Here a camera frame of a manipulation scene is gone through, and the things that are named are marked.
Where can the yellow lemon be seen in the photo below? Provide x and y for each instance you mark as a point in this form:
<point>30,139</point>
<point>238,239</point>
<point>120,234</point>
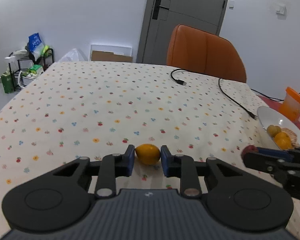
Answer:
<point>148,154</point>

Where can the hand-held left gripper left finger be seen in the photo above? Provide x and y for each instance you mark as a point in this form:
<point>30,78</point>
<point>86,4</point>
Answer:
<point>129,161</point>

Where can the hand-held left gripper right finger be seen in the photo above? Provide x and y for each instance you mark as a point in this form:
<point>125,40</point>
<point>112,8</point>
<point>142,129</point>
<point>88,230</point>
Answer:
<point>166,162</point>

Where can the clear plastic bag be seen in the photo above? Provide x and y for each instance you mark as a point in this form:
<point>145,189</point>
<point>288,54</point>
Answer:
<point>73,56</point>

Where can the cardboard box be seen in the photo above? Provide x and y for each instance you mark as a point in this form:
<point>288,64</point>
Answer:
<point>107,57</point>

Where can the white bowl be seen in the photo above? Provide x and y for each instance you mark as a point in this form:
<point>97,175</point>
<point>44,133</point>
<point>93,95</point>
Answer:
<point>267,116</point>

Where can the yellow-green packet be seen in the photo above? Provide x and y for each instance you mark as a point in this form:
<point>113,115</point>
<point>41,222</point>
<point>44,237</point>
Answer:
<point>45,50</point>

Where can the white light switch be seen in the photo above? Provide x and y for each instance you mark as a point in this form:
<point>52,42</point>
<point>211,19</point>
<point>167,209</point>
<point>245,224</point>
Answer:
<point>231,4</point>

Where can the black metal rack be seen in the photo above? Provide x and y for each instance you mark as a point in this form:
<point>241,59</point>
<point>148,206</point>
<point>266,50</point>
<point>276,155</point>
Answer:
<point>50,53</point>

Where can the green and white box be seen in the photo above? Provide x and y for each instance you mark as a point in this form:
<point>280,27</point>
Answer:
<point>36,69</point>

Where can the white double wall switch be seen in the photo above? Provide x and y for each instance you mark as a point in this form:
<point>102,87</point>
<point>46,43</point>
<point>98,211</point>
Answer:
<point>281,9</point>

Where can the large orange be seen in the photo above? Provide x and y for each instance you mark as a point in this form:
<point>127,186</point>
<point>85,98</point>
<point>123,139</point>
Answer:
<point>283,141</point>

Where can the orange leather chair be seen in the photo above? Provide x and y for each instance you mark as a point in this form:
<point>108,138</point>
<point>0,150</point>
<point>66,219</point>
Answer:
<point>202,52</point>

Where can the blue plastic bag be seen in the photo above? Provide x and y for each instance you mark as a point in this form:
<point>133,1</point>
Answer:
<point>36,43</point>

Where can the grey door with black lock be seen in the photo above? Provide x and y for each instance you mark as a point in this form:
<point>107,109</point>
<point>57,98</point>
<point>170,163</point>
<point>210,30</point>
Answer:
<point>190,0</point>

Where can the white framed board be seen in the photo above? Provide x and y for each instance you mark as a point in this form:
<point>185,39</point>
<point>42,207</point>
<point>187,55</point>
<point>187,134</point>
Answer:
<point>110,47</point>

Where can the brown kiwi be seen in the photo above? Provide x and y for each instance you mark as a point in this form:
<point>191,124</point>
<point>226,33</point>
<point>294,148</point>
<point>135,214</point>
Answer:
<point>273,130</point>

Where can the orange plastic cup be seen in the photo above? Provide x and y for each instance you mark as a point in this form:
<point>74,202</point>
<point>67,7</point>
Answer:
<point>290,105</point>

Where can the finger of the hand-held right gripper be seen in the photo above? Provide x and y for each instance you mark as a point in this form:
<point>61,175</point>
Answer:
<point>272,153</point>
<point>257,161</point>

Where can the small red fruit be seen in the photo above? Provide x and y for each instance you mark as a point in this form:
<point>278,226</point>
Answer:
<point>248,149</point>

